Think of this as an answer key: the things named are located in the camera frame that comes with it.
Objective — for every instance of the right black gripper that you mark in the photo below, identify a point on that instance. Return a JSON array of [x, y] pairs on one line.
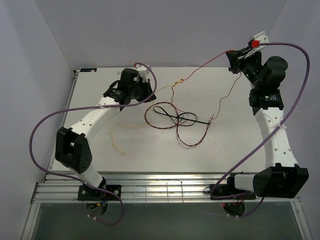
[[236, 59]]

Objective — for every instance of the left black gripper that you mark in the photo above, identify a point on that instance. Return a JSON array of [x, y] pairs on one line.
[[146, 85]]

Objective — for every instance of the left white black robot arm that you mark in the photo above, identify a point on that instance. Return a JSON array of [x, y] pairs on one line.
[[72, 147]]

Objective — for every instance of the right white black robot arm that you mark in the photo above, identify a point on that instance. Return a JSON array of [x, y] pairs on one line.
[[282, 176]]

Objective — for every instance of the left blue label sticker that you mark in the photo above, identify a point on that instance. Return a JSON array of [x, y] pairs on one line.
[[88, 70]]

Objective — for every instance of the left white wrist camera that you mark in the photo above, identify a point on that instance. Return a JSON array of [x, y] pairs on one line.
[[142, 68]]

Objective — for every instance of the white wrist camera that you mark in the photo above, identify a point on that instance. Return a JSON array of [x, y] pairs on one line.
[[255, 43], [142, 68]]

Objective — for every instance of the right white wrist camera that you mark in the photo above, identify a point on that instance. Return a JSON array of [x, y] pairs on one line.
[[255, 43]]

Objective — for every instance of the aluminium rail frame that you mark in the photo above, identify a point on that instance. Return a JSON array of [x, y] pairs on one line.
[[153, 167]]

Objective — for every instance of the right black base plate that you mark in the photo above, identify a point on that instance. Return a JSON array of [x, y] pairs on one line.
[[227, 193]]

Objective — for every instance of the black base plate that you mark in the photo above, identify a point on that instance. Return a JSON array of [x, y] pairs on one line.
[[86, 193], [227, 193]]

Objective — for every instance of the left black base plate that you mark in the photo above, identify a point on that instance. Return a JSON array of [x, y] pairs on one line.
[[86, 193]]

